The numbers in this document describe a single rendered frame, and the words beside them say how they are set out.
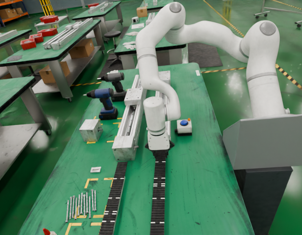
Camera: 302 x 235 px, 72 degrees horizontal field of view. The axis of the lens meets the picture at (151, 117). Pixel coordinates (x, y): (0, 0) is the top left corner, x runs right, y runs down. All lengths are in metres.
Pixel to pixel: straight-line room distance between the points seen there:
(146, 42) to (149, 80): 0.19
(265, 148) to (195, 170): 0.32
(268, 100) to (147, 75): 0.52
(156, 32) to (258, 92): 0.52
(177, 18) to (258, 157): 0.70
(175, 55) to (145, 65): 1.90
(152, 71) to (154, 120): 0.22
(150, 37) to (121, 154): 0.58
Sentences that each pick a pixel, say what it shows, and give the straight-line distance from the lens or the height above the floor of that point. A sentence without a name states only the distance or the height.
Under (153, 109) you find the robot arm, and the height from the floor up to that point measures 1.11.
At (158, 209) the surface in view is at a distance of 0.89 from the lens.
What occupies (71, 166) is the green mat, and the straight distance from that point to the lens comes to 1.23.
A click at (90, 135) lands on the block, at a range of 1.29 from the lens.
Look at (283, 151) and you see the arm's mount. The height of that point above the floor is 0.88.
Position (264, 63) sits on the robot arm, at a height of 1.19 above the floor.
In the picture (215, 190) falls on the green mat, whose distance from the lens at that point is 0.98.
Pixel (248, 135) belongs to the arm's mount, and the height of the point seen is 0.99.
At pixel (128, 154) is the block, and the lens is 1.09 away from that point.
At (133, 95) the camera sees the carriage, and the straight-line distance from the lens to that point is 1.41.
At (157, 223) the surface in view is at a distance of 0.87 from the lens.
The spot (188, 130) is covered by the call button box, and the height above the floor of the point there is 0.82.
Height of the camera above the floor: 1.58
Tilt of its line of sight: 35 degrees down
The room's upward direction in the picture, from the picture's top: 9 degrees counter-clockwise
